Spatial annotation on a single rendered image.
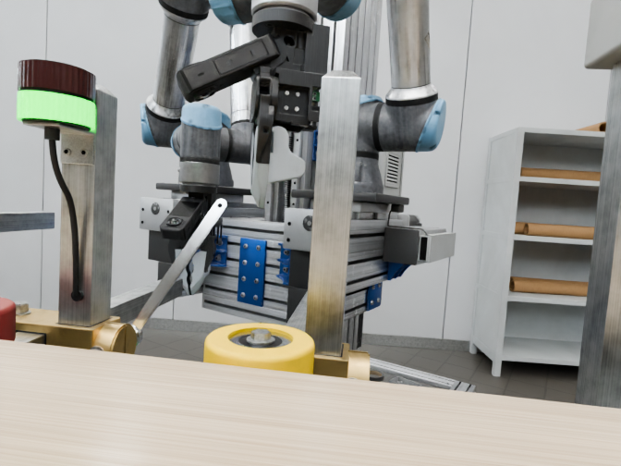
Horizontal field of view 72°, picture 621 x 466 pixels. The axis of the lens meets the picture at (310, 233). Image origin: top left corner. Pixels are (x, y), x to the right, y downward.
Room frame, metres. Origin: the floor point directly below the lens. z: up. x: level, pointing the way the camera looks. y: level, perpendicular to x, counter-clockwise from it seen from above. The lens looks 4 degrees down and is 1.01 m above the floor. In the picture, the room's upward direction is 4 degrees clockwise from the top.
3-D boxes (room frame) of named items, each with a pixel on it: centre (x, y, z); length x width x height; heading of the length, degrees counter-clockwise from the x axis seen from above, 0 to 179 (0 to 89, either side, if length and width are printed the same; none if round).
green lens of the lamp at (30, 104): (0.39, 0.23, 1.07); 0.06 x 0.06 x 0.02
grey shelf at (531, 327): (2.82, -1.66, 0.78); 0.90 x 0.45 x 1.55; 89
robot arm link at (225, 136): (0.93, 0.25, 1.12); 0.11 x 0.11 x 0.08; 27
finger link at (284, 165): (0.49, 0.04, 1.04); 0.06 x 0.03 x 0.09; 104
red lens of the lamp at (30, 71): (0.39, 0.23, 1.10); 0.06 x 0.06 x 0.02
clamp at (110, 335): (0.43, 0.25, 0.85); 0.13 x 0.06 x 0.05; 84
